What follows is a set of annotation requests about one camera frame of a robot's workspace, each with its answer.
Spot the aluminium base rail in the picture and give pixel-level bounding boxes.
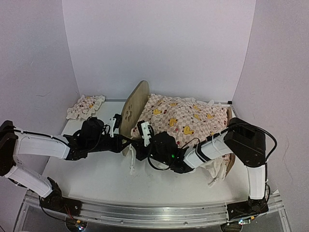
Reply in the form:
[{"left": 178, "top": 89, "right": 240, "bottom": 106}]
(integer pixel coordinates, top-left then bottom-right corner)
[{"left": 24, "top": 191, "right": 291, "bottom": 232}]

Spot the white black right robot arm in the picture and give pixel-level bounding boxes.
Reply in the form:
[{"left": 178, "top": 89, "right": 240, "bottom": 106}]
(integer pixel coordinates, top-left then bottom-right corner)
[{"left": 133, "top": 117, "right": 278, "bottom": 221}]

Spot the small duck print pillow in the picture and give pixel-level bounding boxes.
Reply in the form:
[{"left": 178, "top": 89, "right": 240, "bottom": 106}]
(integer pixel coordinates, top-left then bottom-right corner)
[{"left": 66, "top": 95, "right": 105, "bottom": 120}]

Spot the duck print bed cushion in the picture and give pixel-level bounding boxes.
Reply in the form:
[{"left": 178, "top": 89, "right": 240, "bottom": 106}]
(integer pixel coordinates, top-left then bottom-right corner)
[{"left": 130, "top": 93, "right": 230, "bottom": 188}]

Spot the wooden pet bed frame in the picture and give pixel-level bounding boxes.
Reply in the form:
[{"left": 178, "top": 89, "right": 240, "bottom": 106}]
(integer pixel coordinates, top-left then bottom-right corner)
[{"left": 119, "top": 80, "right": 237, "bottom": 181}]

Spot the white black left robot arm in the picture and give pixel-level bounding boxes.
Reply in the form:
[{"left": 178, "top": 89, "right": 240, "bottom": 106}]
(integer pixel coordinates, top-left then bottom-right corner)
[{"left": 0, "top": 115, "right": 132, "bottom": 216}]

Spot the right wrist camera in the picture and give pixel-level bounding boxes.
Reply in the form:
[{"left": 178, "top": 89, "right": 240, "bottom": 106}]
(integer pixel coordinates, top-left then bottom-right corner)
[{"left": 137, "top": 121, "right": 154, "bottom": 147}]

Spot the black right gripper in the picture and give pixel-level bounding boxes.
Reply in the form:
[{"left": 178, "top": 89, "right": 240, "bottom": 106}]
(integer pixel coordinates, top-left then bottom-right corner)
[{"left": 132, "top": 138, "right": 171, "bottom": 166}]

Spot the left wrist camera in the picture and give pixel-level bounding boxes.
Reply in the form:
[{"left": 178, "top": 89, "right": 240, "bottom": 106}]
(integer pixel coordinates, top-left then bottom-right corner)
[{"left": 108, "top": 114, "right": 122, "bottom": 138}]

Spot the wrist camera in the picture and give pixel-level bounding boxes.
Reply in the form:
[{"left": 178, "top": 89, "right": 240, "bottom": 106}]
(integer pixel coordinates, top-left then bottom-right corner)
[
  {"left": 137, "top": 121, "right": 154, "bottom": 147},
  {"left": 108, "top": 114, "right": 122, "bottom": 138}
]

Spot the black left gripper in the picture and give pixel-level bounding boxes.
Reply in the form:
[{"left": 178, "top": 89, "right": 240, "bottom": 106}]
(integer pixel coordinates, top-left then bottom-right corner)
[{"left": 87, "top": 134, "right": 132, "bottom": 154}]

